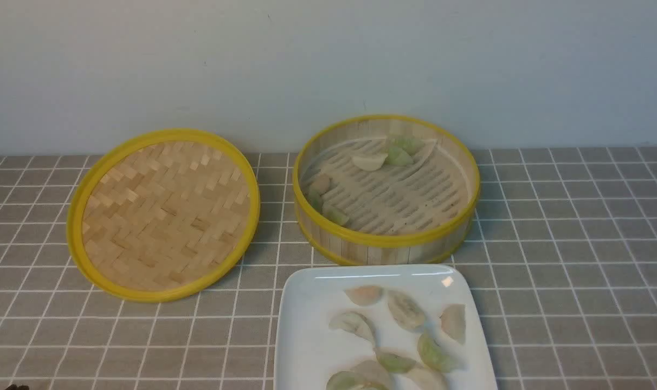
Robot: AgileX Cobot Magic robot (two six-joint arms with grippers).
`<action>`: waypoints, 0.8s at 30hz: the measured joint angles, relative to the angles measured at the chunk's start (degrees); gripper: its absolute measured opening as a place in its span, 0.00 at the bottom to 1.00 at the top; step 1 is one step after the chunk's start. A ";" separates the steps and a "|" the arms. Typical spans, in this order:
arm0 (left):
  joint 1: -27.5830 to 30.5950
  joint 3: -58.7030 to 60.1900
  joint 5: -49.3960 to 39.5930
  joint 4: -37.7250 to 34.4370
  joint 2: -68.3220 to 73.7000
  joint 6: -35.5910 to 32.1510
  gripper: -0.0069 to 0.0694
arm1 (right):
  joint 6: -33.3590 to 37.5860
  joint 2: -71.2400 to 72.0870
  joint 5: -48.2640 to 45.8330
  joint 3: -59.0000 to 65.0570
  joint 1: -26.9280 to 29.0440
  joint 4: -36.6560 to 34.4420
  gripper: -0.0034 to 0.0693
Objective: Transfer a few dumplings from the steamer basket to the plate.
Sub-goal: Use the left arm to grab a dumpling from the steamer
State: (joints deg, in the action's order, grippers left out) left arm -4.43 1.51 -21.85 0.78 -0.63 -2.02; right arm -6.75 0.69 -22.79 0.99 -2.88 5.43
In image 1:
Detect white dumpling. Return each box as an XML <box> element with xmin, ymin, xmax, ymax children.
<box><xmin>351</xmin><ymin>153</ymin><xmax>388</xmax><ymax>171</ymax></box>

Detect pale dumpling plate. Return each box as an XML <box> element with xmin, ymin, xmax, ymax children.
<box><xmin>351</xmin><ymin>360</ymin><xmax>395</xmax><ymax>389</ymax></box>
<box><xmin>328</xmin><ymin>311</ymin><xmax>377</xmax><ymax>348</ymax></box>
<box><xmin>440</xmin><ymin>303</ymin><xmax>466</xmax><ymax>345</ymax></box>
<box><xmin>405</xmin><ymin>366</ymin><xmax>448</xmax><ymax>389</ymax></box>
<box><xmin>387</xmin><ymin>290</ymin><xmax>426</xmax><ymax>332</ymax></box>

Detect pink dumpling plate top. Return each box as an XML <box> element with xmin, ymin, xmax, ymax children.
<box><xmin>344</xmin><ymin>285</ymin><xmax>383</xmax><ymax>307</ymax></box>

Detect white square plate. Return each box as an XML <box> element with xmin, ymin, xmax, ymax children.
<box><xmin>274</xmin><ymin>264</ymin><xmax>498</xmax><ymax>389</ymax></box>

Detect green dumpling plate middle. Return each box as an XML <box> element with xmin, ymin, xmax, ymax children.
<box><xmin>374</xmin><ymin>349</ymin><xmax>417</xmax><ymax>374</ymax></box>

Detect green dumpling plate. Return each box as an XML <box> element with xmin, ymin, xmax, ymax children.
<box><xmin>417</xmin><ymin>333</ymin><xmax>464</xmax><ymax>373</ymax></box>
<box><xmin>374</xmin><ymin>349</ymin><xmax>417</xmax><ymax>374</ymax></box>
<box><xmin>325</xmin><ymin>370</ymin><xmax>387</xmax><ymax>390</ymax></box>

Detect green dumpling plate bottom left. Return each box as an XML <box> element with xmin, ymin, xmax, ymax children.
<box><xmin>325</xmin><ymin>370</ymin><xmax>387</xmax><ymax>390</ymax></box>

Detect green dumpling plate right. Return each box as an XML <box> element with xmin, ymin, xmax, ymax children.
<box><xmin>417</xmin><ymin>333</ymin><xmax>464</xmax><ymax>373</ymax></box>

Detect green dumpling steamer left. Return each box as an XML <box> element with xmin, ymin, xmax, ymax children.
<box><xmin>306</xmin><ymin>187</ymin><xmax>324</xmax><ymax>214</ymax></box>

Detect green dumpling steamer front-left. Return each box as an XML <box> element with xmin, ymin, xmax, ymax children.
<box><xmin>322</xmin><ymin>203</ymin><xmax>349</xmax><ymax>226</ymax></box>

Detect bamboo steamer basket yellow rim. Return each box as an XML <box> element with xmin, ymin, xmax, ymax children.
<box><xmin>292</xmin><ymin>114</ymin><xmax>481</xmax><ymax>265</ymax></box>

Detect green dumpling steamer middle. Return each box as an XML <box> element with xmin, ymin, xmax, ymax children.
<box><xmin>384</xmin><ymin>144</ymin><xmax>414</xmax><ymax>166</ymax></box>

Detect green dumpling steamer back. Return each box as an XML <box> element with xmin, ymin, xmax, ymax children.
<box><xmin>391</xmin><ymin>135</ymin><xmax>425</xmax><ymax>156</ymax></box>

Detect bamboo steamer lid yellow rim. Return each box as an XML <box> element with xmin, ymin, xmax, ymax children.
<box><xmin>66</xmin><ymin>128</ymin><xmax>261</xmax><ymax>303</ymax></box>

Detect dark object bottom left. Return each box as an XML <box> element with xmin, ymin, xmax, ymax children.
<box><xmin>5</xmin><ymin>383</ymin><xmax>30</xmax><ymax>390</ymax></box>

